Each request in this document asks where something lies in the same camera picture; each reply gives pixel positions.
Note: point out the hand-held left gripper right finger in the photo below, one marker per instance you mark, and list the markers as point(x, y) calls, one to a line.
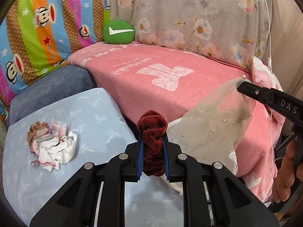
point(167, 160)

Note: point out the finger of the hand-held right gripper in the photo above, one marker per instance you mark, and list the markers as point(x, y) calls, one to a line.
point(254, 92)

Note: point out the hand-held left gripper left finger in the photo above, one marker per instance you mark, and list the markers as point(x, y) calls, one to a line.
point(139, 157)

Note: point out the dark red velvet scrunchie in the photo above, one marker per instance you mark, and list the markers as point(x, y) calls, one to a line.
point(152, 146)

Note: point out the person's right hand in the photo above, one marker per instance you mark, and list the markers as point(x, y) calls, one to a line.
point(287, 177)

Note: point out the light blue palm print cushion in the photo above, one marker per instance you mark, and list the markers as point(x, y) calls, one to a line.
point(94, 127)

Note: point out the pink blanket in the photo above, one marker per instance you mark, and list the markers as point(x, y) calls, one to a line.
point(142, 80)

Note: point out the pink granule packet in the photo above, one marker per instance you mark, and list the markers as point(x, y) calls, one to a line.
point(59, 126)

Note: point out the grey floral blanket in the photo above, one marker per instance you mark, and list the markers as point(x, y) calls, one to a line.
point(189, 11)

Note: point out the blue-grey cushion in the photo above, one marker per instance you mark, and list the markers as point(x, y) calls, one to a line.
point(52, 85)

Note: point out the green plush pillow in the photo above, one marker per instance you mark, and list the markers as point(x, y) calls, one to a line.
point(118, 32)

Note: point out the colourful monkey print quilt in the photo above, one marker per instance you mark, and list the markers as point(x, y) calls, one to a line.
point(47, 28)

